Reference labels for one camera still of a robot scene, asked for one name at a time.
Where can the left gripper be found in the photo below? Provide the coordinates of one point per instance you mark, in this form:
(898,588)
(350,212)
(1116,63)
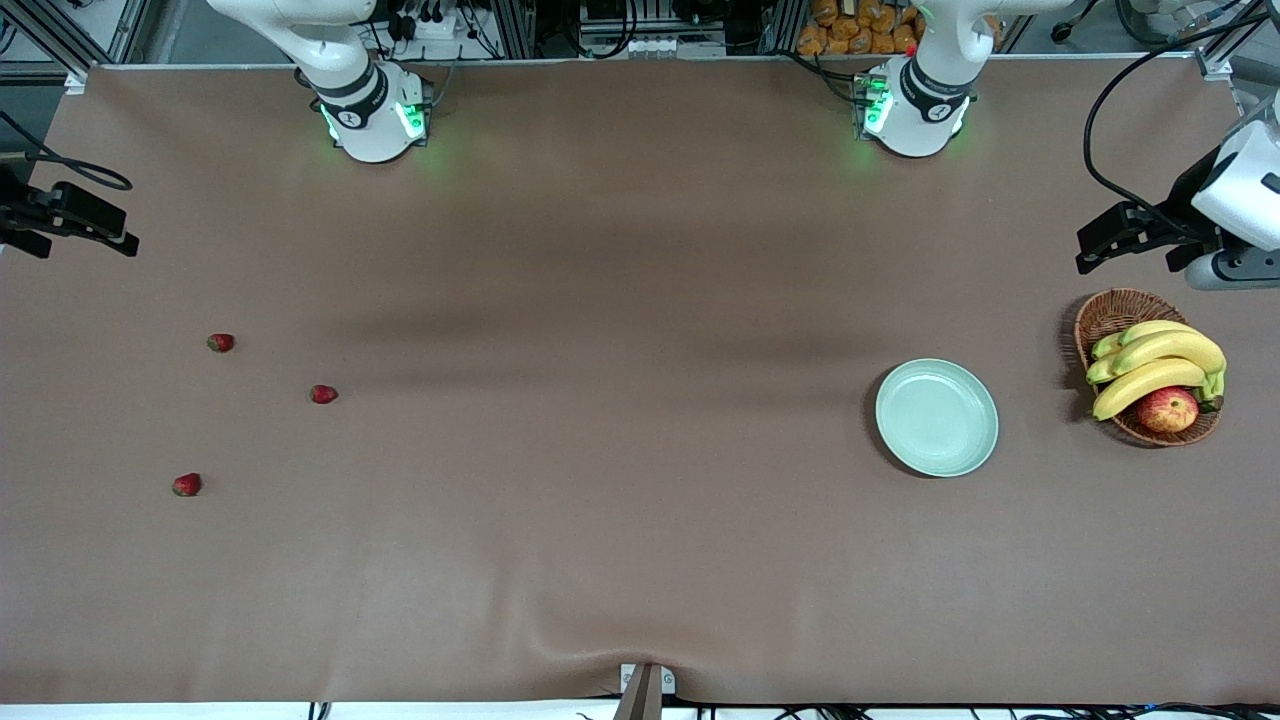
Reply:
(1184,200)

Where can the red toy strawberry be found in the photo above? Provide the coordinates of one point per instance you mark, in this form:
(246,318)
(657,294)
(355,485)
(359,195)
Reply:
(323,394)
(187,485)
(220,343)

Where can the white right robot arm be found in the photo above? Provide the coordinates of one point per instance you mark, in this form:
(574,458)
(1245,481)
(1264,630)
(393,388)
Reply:
(365,110)

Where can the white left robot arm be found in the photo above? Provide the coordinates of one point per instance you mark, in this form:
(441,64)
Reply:
(925,110)

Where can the pale green round plate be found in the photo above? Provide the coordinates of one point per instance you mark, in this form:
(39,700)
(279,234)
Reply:
(935,415)

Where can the brown wicker basket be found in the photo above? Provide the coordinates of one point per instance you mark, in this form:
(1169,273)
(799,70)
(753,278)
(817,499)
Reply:
(1115,310)

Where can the yellow banana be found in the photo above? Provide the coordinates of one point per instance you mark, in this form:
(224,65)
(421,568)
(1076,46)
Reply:
(1145,385)
(1100,370)
(1150,328)
(1170,348)

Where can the red apple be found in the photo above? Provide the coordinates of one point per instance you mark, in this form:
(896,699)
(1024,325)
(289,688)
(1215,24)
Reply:
(1168,410)

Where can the packaged orange bread rolls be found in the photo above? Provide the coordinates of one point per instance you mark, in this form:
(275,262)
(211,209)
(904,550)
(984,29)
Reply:
(850,30)

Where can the white power strip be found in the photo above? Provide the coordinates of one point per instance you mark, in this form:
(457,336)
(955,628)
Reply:
(430,28)
(660,46)

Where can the brown table mat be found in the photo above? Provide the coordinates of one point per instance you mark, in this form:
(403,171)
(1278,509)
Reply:
(640,450)

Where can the aluminium frame post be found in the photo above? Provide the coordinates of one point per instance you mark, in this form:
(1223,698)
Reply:
(785,25)
(50,35)
(515,25)
(1222,60)

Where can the grey camera mount pole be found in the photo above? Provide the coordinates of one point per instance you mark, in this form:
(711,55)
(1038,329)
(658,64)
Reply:
(645,695)

